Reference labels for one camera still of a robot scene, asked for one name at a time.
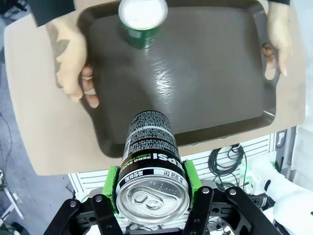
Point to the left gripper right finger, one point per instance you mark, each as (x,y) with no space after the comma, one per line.
(194,176)

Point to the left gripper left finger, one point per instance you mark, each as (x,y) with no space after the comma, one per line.
(110,183)

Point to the black Pepsi lime can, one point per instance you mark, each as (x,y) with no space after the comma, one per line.
(151,147)

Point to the dark brown serving tray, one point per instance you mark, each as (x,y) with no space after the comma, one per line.
(195,85)

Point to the green soda can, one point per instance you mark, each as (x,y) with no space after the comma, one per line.
(139,36)

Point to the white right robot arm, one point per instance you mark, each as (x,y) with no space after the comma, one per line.
(288,191)

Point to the person's right hand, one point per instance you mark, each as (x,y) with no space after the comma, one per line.
(71,61)

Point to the person's left hand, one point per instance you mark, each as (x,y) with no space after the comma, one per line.
(281,31)

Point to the white slatted base panel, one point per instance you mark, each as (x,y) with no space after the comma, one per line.
(83,181)

